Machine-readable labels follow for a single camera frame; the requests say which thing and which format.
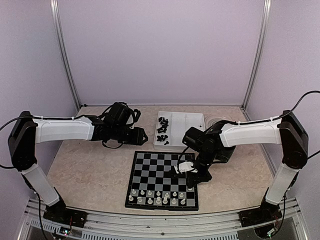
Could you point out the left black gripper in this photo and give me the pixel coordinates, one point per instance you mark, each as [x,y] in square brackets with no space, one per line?
[137,139]

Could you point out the aluminium frame post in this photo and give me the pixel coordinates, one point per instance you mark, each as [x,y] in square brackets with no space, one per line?
[258,53]
[63,52]

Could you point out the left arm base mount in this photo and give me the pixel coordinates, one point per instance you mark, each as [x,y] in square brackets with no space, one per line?
[66,216]

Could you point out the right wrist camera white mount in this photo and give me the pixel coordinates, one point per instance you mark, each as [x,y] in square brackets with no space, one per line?
[184,167]

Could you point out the white plastic divided tray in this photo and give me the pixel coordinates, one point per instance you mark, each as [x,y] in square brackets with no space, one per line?
[178,124]

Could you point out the left aluminium frame post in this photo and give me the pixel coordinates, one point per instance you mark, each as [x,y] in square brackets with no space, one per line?
[63,52]

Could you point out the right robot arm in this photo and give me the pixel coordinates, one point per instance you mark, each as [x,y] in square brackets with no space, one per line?
[216,145]

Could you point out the white chess knight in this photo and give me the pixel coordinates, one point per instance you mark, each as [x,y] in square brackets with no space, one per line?
[183,201]

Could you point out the white chess pawn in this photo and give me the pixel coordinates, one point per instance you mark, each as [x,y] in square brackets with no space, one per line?
[150,201]

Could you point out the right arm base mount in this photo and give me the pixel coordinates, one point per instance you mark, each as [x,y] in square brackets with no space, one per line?
[257,216]

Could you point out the dark green mug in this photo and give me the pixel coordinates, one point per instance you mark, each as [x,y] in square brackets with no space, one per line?
[225,154]

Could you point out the white plate with rings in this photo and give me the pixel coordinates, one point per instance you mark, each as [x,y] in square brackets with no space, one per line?
[212,119]

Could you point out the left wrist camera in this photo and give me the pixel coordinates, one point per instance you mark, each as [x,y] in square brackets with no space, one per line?
[135,116]

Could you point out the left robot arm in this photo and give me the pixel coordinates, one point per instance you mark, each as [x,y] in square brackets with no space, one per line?
[116,123]

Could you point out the white chess rook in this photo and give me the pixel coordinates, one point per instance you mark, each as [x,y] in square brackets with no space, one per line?
[165,200]

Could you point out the black and silver chessboard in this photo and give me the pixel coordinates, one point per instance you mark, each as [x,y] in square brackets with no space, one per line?
[149,172]

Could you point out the right aluminium frame post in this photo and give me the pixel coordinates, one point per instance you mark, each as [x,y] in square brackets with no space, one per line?
[258,53]

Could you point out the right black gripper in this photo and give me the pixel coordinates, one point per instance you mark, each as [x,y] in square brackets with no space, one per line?
[191,177]

